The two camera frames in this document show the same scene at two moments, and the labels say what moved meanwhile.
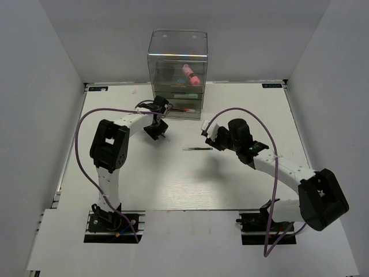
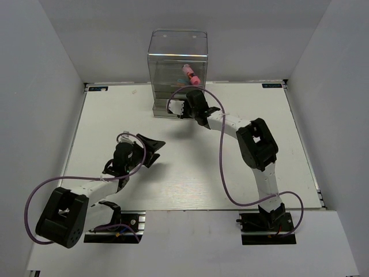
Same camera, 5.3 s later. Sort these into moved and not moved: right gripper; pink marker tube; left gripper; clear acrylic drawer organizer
Moved: right gripper; left gripper
Not moved: pink marker tube; clear acrylic drawer organizer
